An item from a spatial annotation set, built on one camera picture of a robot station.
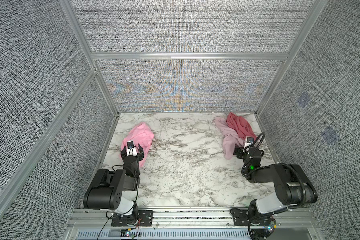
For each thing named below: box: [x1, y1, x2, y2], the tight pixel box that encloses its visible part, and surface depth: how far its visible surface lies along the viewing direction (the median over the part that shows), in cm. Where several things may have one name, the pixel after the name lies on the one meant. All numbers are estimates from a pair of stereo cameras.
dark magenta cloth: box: [226, 112, 257, 140], surface depth 105 cm
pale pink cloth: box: [213, 117, 245, 160], surface depth 100 cm
